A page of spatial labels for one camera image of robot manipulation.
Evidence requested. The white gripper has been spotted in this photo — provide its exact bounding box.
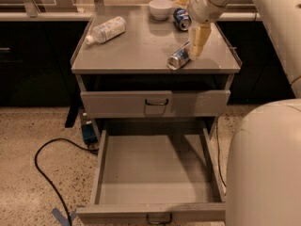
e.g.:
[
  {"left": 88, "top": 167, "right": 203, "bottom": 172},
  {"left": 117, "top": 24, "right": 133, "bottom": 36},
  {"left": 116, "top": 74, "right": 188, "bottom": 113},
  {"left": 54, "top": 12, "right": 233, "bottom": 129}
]
[{"left": 173, "top": 0, "right": 230, "bottom": 60}]

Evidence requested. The silver blue redbull can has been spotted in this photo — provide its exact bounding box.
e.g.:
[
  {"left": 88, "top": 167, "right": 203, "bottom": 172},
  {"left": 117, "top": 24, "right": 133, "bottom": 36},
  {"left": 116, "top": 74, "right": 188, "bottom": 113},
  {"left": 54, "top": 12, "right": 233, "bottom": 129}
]
[{"left": 167, "top": 41, "right": 191, "bottom": 70}]

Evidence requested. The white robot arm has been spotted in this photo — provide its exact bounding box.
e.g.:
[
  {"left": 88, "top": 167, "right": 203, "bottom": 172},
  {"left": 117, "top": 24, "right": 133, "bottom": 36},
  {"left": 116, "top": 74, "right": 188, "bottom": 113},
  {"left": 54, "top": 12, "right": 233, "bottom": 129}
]
[{"left": 177, "top": 0, "right": 301, "bottom": 226}]

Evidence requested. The blue pepsi can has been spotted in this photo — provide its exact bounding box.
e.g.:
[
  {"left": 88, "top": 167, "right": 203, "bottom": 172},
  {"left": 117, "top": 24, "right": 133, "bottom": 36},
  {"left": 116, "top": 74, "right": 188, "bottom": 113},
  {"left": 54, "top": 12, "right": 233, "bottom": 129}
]
[{"left": 173, "top": 8, "right": 191, "bottom": 31}]

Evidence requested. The closed grey top drawer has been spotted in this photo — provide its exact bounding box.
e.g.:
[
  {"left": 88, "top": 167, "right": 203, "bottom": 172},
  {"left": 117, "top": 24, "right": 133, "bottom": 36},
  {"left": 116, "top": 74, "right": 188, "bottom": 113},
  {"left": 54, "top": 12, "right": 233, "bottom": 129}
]
[{"left": 81, "top": 90, "right": 230, "bottom": 119}]

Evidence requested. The grey drawer cabinet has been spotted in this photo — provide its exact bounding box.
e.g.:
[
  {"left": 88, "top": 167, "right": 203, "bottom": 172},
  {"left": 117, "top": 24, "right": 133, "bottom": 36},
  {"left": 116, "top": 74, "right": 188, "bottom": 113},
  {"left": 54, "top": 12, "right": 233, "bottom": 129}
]
[{"left": 70, "top": 5, "right": 243, "bottom": 226}]

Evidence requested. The open grey middle drawer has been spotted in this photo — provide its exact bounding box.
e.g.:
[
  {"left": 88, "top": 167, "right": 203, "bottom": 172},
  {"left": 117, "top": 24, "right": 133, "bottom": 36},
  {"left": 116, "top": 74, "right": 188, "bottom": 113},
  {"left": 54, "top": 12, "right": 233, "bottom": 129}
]
[{"left": 77, "top": 128, "right": 226, "bottom": 226}]

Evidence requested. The white bowl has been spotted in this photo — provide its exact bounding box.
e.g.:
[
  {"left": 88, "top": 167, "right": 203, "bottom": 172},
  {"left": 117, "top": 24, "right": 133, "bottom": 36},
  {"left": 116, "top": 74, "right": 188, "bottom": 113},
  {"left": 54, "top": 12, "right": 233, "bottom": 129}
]
[{"left": 149, "top": 0, "right": 173, "bottom": 21}]

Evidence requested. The clear plastic water bottle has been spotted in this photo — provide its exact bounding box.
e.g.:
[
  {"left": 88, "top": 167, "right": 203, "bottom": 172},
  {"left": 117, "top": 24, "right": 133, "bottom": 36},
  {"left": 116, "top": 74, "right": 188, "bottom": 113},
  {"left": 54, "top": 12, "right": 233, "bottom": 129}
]
[{"left": 85, "top": 16, "right": 126, "bottom": 44}]

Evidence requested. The blue power adapter box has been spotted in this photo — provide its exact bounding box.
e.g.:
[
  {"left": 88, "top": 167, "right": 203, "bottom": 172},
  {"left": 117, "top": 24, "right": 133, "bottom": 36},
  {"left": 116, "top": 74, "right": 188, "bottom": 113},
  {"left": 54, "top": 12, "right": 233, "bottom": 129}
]
[{"left": 81, "top": 123, "right": 98, "bottom": 145}]

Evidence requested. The blue tape cross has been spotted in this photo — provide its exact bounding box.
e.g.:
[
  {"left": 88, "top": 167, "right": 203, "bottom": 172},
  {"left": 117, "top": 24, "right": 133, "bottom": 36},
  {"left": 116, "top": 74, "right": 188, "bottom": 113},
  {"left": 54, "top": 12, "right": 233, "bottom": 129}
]
[{"left": 52, "top": 208, "right": 77, "bottom": 226}]

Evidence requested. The black cable right floor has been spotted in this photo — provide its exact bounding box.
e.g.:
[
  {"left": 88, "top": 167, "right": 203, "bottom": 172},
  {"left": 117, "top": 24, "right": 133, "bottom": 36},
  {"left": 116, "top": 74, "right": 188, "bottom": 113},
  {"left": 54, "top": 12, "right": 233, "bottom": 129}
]
[{"left": 214, "top": 122, "right": 228, "bottom": 188}]

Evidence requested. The black cable floor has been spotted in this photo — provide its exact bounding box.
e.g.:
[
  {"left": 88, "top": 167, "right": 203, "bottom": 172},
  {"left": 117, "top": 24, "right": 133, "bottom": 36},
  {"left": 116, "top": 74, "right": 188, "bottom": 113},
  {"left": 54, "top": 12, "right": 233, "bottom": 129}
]
[
  {"left": 34, "top": 137, "right": 100, "bottom": 226},
  {"left": 214, "top": 122, "right": 228, "bottom": 188}
]

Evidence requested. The black cable left floor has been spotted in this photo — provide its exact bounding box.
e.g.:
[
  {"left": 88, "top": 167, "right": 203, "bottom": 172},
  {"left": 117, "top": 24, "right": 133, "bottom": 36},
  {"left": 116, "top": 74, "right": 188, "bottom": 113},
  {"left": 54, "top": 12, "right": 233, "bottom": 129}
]
[{"left": 34, "top": 137, "right": 100, "bottom": 226}]

